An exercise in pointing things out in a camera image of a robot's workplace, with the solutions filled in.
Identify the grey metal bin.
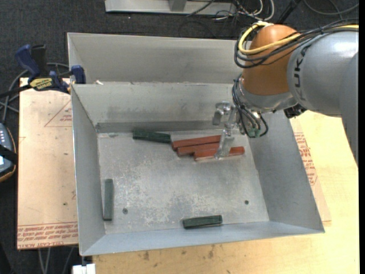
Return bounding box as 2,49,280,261
67,32,326,257

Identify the red-brown flat block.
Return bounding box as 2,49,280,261
176,142,221,157
172,135,222,150
194,146,246,162

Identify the black cylinder on white bracket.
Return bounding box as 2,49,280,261
283,103,308,119

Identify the brown cardboard board, red print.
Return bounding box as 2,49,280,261
17,77,333,251

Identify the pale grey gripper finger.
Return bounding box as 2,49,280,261
226,129,236,158
215,128,228,159

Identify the dark green flat block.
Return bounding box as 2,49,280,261
182,215,224,230
132,128,172,144
102,178,115,221

